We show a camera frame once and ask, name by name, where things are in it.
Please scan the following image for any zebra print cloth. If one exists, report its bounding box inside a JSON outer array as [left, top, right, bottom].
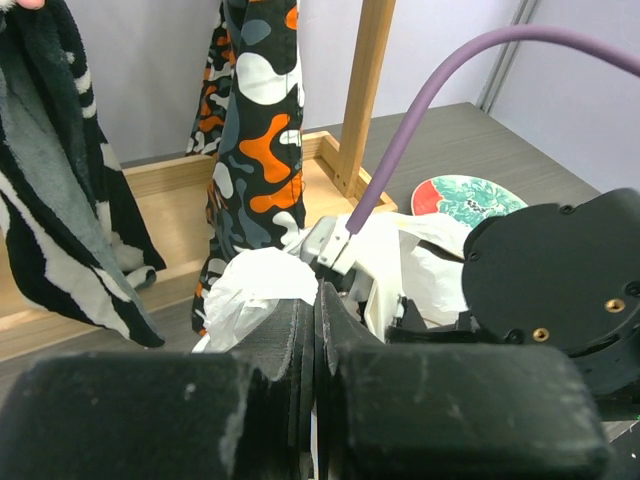
[[1, 1, 165, 348]]

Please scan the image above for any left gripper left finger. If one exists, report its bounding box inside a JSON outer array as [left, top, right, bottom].
[[1, 300, 314, 479]]

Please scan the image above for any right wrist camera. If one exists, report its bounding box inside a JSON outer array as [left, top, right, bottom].
[[300, 212, 405, 341]]

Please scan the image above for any red teal plate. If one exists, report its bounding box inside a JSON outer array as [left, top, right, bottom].
[[410, 173, 530, 261]]

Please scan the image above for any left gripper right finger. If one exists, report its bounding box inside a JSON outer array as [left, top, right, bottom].
[[315, 283, 611, 479]]

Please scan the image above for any white plastic bag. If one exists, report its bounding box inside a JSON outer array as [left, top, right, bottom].
[[194, 213, 467, 353]]

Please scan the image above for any pink clothes hanger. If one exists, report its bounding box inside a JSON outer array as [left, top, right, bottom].
[[17, 0, 46, 10]]

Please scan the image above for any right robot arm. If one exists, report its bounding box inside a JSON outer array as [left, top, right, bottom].
[[386, 188, 639, 396]]

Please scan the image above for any orange camouflage cloth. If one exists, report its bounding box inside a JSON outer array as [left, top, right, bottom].
[[186, 1, 306, 334]]

